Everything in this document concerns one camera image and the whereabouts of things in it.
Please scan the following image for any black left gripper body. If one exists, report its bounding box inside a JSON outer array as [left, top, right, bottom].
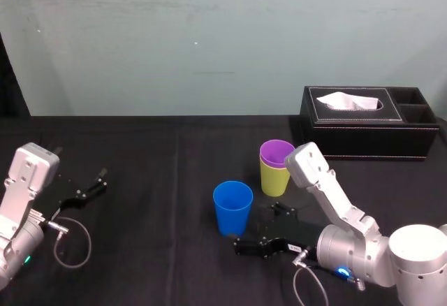
[[34, 173, 87, 221]]

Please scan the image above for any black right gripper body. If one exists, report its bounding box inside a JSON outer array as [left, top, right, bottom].
[[252, 214, 324, 262]]

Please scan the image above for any yellow-green plastic cup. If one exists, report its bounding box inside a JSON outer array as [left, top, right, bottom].
[[259, 154, 292, 197]]

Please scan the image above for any blue plastic cup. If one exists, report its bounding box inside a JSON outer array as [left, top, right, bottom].
[[212, 180, 254, 238]]

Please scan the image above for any purple plastic cup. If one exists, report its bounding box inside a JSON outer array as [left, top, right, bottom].
[[259, 139, 297, 170]]

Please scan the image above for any black table cloth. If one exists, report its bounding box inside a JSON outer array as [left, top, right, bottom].
[[0, 114, 447, 306]]

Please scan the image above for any dark curtain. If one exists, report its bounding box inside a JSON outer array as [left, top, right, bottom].
[[0, 31, 31, 119]]

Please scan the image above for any black leather tissue box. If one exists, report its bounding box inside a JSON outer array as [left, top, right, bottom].
[[299, 85, 441, 162]]

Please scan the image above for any white tissue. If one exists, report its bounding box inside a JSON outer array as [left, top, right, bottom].
[[316, 92, 380, 112]]

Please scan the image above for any right gripper grey cable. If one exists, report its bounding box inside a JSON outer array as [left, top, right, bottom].
[[292, 245, 332, 306]]

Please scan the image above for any gripper grey cable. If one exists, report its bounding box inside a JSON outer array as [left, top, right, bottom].
[[41, 216, 93, 269], [292, 245, 332, 306]]

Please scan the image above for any left gripper grey cable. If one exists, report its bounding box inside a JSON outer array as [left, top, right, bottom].
[[41, 216, 93, 269]]

